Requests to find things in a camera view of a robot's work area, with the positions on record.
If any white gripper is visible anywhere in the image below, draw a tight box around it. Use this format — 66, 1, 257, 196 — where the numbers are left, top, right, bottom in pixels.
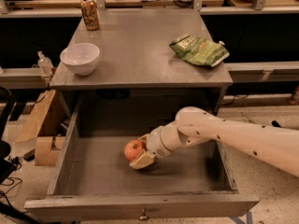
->
129, 121, 188, 170

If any red apple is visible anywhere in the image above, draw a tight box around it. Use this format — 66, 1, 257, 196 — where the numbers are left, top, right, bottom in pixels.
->
123, 140, 145, 162

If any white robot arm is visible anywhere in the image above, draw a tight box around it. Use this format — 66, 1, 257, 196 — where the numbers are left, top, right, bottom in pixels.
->
129, 106, 299, 176

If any open grey drawer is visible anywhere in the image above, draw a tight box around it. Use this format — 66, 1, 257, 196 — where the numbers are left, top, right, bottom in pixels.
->
23, 93, 260, 223

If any brass drawer knob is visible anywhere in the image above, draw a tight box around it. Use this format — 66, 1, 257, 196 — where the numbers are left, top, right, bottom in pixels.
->
138, 208, 150, 221

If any grey wooden cabinet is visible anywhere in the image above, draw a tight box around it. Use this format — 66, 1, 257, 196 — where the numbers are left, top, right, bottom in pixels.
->
50, 8, 232, 113

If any brown cardboard box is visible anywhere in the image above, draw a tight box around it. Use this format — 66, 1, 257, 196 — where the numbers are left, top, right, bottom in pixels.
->
16, 90, 65, 166

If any white bowl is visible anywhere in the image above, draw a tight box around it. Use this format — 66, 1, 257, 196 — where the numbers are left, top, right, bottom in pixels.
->
60, 43, 100, 76

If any green chip bag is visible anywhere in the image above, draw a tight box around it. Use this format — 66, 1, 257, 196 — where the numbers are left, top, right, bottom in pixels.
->
169, 35, 230, 67

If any clear plastic bottle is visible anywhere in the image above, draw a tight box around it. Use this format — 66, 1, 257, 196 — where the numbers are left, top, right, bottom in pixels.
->
37, 51, 53, 76

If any black chair base leg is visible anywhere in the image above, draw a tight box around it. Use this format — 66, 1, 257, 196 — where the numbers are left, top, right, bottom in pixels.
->
271, 120, 281, 128

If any black office chair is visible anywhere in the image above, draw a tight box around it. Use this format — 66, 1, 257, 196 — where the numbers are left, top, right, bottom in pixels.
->
0, 86, 20, 185

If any orange drink can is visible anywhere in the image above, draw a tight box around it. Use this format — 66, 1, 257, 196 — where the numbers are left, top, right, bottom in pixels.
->
80, 0, 100, 31

